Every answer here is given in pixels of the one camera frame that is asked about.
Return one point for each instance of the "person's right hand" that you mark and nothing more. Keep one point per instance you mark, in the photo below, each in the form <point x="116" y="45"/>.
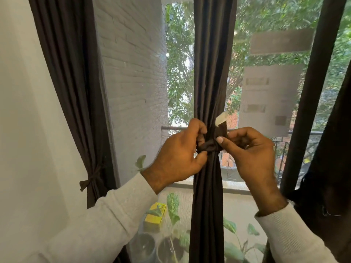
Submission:
<point x="255" y="161"/>

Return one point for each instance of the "person's left hand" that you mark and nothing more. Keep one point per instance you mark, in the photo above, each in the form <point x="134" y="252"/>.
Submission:
<point x="178" y="158"/>

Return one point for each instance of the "dark brown curtain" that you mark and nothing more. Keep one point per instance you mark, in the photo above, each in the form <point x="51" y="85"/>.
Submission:
<point x="76" y="79"/>
<point x="214" y="65"/>
<point x="329" y="188"/>

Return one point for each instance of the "person's right forearm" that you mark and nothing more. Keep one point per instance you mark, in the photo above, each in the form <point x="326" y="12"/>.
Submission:
<point x="288" y="238"/>

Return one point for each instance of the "person's left forearm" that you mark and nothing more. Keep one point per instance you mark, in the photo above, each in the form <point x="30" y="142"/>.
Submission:
<point x="96" y="224"/>

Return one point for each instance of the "black metal balcony railing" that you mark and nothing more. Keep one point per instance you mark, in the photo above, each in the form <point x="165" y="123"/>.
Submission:
<point x="175" y="128"/>

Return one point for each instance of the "orange brick building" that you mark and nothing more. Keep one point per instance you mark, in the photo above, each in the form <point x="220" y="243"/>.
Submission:
<point x="233" y="120"/>

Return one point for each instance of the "yellow cardboard box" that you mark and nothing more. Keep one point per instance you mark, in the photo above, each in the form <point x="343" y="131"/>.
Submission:
<point x="156" y="217"/>

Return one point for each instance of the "large grey paper notice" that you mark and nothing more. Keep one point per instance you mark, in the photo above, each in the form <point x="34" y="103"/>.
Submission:
<point x="268" y="93"/>

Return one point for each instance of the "black plant pot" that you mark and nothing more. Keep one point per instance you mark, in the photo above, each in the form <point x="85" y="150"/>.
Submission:
<point x="144" y="247"/>

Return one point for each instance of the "small grey paper notice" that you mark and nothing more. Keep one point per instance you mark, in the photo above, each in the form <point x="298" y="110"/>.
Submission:
<point x="282" y="41"/>

